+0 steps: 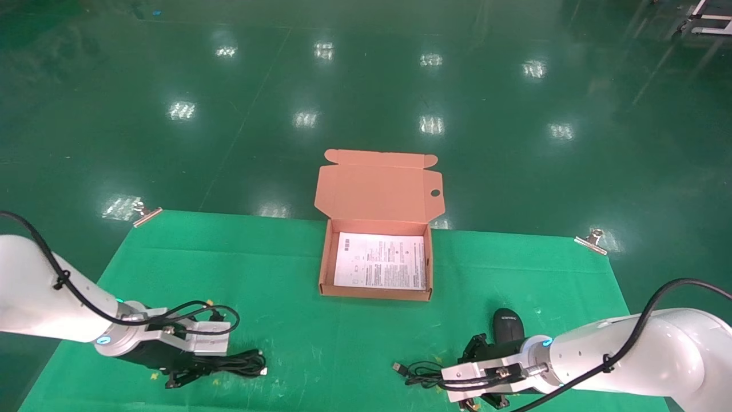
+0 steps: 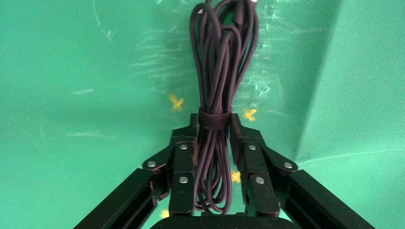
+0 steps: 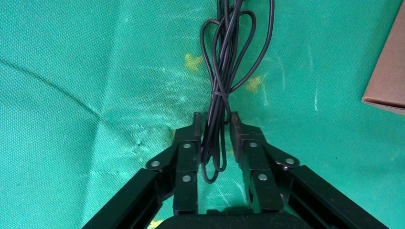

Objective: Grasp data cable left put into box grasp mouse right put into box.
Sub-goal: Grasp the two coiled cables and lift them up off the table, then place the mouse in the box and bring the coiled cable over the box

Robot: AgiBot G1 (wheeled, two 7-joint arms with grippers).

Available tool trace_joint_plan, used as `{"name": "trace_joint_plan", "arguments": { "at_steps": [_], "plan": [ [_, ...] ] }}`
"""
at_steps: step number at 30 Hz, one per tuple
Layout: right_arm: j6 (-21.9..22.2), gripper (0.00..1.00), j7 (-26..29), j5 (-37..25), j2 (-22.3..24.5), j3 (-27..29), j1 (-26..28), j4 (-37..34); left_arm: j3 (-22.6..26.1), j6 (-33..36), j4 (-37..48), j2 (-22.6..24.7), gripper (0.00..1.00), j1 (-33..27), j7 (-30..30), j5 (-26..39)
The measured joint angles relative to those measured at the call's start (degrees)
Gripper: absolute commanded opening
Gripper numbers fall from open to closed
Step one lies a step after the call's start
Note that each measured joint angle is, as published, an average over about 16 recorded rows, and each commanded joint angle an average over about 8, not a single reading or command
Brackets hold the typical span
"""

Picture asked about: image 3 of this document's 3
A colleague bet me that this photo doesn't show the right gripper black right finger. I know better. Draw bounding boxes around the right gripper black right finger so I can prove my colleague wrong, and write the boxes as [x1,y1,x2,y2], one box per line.
[229,111,390,229]

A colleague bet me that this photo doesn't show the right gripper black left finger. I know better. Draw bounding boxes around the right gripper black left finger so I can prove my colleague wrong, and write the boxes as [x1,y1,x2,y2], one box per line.
[82,112,203,229]

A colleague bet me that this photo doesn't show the black wired computer mouse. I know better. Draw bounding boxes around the black wired computer mouse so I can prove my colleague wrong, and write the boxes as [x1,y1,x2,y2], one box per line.
[199,0,275,185]

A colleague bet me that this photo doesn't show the brown cardboard box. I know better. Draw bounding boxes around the brown cardboard box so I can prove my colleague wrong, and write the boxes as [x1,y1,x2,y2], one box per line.
[362,5,405,116]

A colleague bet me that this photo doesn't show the green cloth table mat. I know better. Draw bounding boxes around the green cloth table mat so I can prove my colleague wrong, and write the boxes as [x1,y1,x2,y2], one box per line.
[0,0,405,229]

